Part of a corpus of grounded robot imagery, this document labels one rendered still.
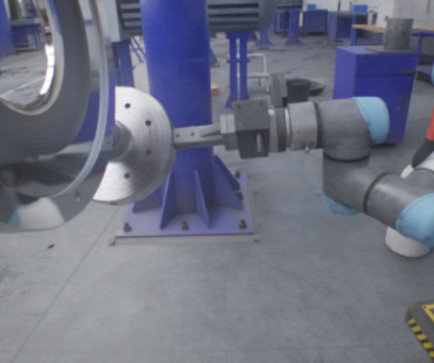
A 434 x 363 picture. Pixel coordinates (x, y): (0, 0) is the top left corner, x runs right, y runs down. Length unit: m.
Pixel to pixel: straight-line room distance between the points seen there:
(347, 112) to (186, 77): 1.31
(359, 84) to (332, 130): 2.46
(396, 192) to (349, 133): 0.11
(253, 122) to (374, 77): 2.56
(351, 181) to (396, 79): 2.55
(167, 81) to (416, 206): 1.46
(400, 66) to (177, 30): 1.86
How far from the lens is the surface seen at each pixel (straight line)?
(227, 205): 2.12
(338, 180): 0.62
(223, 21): 3.79
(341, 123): 0.58
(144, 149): 0.60
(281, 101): 0.59
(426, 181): 0.58
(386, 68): 3.08
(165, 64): 1.82
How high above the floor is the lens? 1.10
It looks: 26 degrees down
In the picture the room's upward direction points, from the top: 2 degrees counter-clockwise
